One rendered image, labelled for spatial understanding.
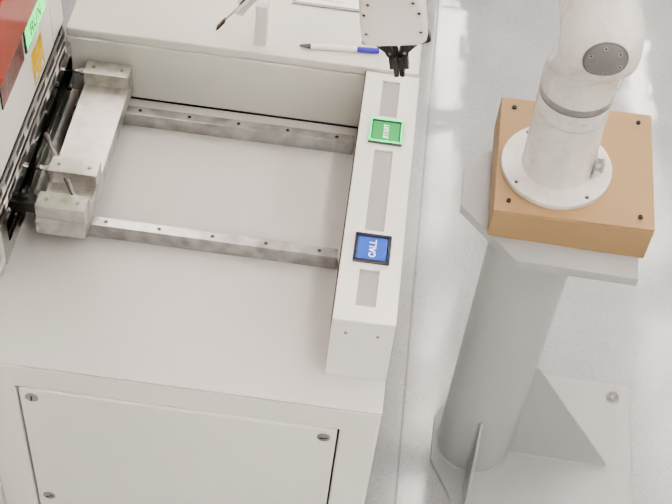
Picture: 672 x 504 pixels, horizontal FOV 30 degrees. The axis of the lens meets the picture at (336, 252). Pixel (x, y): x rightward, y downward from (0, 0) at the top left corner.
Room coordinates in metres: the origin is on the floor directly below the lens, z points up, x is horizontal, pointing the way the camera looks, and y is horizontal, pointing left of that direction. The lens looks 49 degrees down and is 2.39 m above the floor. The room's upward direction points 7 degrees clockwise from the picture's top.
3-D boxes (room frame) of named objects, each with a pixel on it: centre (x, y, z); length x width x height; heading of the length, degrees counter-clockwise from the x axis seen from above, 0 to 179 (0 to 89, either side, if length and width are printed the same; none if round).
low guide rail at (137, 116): (1.61, 0.24, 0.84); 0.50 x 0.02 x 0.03; 89
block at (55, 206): (1.33, 0.44, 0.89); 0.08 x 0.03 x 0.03; 89
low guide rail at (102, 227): (1.34, 0.25, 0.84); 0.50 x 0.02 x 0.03; 89
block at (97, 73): (1.65, 0.44, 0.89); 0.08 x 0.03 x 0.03; 89
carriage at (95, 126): (1.48, 0.44, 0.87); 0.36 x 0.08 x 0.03; 179
